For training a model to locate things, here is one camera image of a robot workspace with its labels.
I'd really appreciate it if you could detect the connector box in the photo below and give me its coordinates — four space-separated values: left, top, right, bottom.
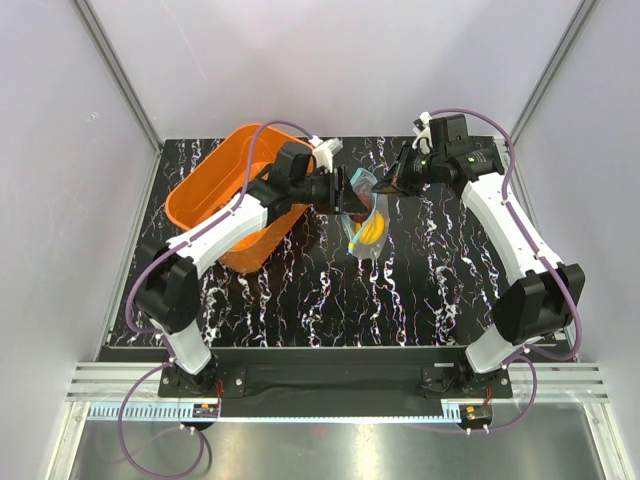
192 399 221 419
460 404 493 429

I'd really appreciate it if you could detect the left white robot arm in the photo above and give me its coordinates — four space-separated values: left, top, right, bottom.
127 164 372 396

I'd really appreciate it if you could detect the aluminium frame rail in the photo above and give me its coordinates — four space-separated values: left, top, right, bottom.
66 361 608 403

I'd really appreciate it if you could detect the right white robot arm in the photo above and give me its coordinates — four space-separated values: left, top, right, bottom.
372 136 585 397

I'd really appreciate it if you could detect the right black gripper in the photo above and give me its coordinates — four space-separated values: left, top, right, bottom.
371 142 444 199

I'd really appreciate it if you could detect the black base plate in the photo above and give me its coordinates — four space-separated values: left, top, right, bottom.
159 346 513 400

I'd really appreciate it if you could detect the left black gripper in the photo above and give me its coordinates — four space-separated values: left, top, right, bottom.
290 167 367 215

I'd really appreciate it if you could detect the orange plastic basket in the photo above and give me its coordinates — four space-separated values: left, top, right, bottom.
165 124 308 273

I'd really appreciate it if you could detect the dark red plum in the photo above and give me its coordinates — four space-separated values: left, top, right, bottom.
349 197 373 223

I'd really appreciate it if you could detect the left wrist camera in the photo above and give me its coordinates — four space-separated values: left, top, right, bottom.
268 136 343 190

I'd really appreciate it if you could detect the left connector box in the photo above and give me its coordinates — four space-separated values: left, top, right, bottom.
192 399 221 419

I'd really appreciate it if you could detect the yellow lemon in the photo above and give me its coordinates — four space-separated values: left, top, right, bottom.
354 211 386 245

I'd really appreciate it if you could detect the right connector box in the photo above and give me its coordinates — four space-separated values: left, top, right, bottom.
460 404 493 429

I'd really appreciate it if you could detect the clear zip top bag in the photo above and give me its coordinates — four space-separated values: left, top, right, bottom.
341 168 390 261

